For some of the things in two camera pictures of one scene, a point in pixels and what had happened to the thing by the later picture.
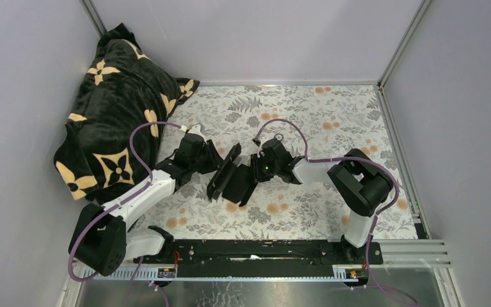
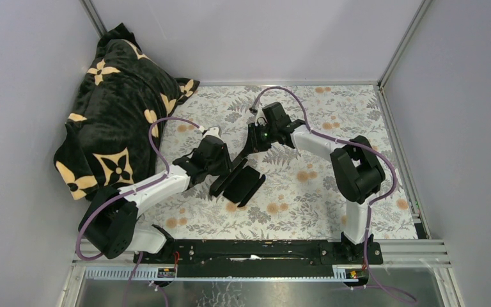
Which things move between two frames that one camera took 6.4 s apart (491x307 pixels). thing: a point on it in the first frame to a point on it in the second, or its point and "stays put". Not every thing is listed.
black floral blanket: (123, 86) stays put
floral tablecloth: (319, 121) stays put
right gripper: (257, 160) to (253, 145)
